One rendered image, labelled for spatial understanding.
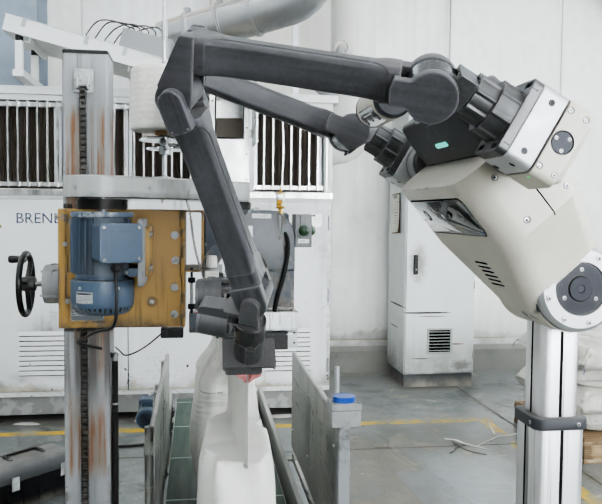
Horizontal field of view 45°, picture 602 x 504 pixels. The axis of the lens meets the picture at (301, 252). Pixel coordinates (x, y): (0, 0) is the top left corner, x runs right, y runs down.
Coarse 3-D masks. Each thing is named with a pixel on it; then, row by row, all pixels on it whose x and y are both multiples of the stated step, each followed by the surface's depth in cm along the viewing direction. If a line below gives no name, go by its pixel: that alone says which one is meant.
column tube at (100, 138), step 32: (64, 64) 193; (96, 64) 194; (64, 96) 193; (96, 96) 194; (64, 128) 194; (96, 128) 195; (64, 160) 194; (96, 160) 195; (64, 352) 197; (96, 352) 198; (64, 384) 198; (96, 384) 198; (96, 416) 199; (96, 448) 199; (96, 480) 200
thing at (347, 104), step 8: (344, 96) 504; (352, 96) 503; (344, 104) 505; (352, 104) 503; (336, 112) 509; (344, 112) 505; (352, 112) 504; (336, 152) 506; (352, 152) 510; (360, 152) 515; (336, 160) 512; (344, 160) 514
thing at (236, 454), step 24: (240, 384) 158; (240, 408) 158; (216, 432) 172; (240, 432) 158; (264, 432) 173; (216, 456) 156; (240, 456) 154; (264, 456) 156; (216, 480) 152; (240, 480) 153; (264, 480) 153
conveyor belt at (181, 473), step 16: (192, 400) 370; (176, 416) 341; (176, 432) 316; (176, 448) 294; (176, 464) 276; (192, 464) 276; (176, 480) 259; (192, 480) 259; (176, 496) 245; (192, 496) 245
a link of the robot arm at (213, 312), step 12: (204, 300) 133; (216, 300) 133; (228, 300) 133; (252, 300) 126; (204, 312) 132; (216, 312) 132; (228, 312) 130; (240, 312) 127; (252, 312) 127; (204, 324) 132; (216, 324) 132; (252, 324) 129; (216, 336) 134
